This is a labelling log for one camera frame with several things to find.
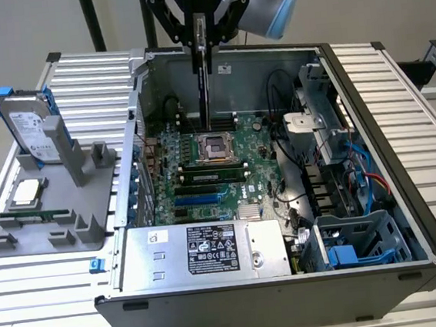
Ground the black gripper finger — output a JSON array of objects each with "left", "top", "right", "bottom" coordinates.
[
  {"left": 146, "top": 0, "right": 201, "bottom": 78},
  {"left": 201, "top": 0, "right": 257, "bottom": 75}
]

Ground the green graphics card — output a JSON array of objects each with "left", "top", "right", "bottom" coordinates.
[{"left": 189, "top": 12, "right": 216, "bottom": 132}]

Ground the black stand pole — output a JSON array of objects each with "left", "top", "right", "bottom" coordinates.
[
  {"left": 77, "top": 0, "right": 108, "bottom": 55},
  {"left": 138, "top": 0, "right": 160, "bottom": 50}
]

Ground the CPU socket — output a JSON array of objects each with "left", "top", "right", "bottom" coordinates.
[{"left": 194, "top": 130, "right": 236, "bottom": 162}]

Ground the silver metal drive bay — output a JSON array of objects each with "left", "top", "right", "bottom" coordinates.
[{"left": 276, "top": 59, "right": 360, "bottom": 169}]

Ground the metal socket cover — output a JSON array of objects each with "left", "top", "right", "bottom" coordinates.
[{"left": 195, "top": 132, "right": 235, "bottom": 162}]

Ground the green motherboard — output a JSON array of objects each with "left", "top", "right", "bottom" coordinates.
[{"left": 142, "top": 107, "right": 286, "bottom": 232}]

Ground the long black expansion slot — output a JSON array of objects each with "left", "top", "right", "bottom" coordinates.
[{"left": 173, "top": 183, "right": 218, "bottom": 198}]

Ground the hard disk in blue carrier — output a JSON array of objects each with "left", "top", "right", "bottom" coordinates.
[{"left": 0, "top": 79, "right": 75, "bottom": 174}]

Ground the blue expansion slot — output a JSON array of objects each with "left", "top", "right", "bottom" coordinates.
[{"left": 174, "top": 192, "right": 224, "bottom": 209}]

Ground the silver finned heatsink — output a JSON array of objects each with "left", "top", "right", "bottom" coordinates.
[{"left": 238, "top": 202, "right": 262, "bottom": 220}]

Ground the black plastic housing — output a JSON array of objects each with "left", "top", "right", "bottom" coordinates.
[{"left": 301, "top": 158, "right": 349, "bottom": 218}]

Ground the grey parts rack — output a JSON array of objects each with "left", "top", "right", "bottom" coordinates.
[{"left": 0, "top": 110, "right": 129, "bottom": 261}]

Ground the silver CPU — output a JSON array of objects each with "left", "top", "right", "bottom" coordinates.
[{"left": 11, "top": 179, "right": 47, "bottom": 207}]

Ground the bare green RAM stick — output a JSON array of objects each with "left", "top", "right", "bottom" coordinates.
[{"left": 0, "top": 206, "right": 72, "bottom": 225}]

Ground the silver power supply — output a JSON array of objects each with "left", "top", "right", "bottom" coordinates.
[{"left": 110, "top": 212, "right": 294, "bottom": 294}]

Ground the small blue clip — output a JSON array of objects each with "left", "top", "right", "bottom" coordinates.
[{"left": 88, "top": 257, "right": 106, "bottom": 274}]

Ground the blue plastic carrier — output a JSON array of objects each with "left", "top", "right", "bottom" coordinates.
[{"left": 325, "top": 239, "right": 404, "bottom": 270}]

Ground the open black PC case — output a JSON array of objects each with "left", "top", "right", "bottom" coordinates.
[{"left": 70, "top": 21, "right": 436, "bottom": 327}]

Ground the wire locking lever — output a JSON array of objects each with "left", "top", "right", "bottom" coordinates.
[{"left": 198, "top": 155, "right": 229, "bottom": 165}]

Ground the blue wire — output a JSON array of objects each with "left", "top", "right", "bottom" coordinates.
[{"left": 342, "top": 135, "right": 377, "bottom": 202}]

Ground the red wire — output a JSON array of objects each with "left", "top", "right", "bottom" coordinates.
[{"left": 365, "top": 169, "right": 392, "bottom": 197}]

